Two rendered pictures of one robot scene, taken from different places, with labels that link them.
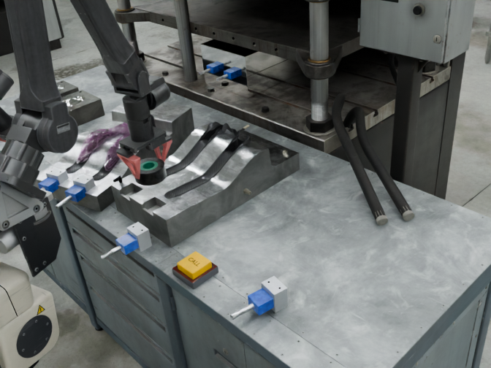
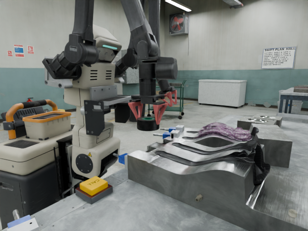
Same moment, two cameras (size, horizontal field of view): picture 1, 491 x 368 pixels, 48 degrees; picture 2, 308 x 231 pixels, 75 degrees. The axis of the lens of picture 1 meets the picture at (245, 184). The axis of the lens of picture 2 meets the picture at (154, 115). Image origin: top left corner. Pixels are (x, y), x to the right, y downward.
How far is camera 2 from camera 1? 1.29 m
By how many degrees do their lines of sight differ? 74
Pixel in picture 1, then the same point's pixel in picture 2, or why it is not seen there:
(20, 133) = not seen: hidden behind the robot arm
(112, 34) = (128, 9)
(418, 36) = not seen: outside the picture
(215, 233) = (145, 196)
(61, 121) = (72, 44)
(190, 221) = (143, 173)
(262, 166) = (229, 191)
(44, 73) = (78, 18)
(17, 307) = (80, 143)
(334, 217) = not seen: outside the picture
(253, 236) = (141, 221)
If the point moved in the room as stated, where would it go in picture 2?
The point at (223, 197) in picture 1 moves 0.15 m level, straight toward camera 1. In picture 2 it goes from (175, 181) to (122, 188)
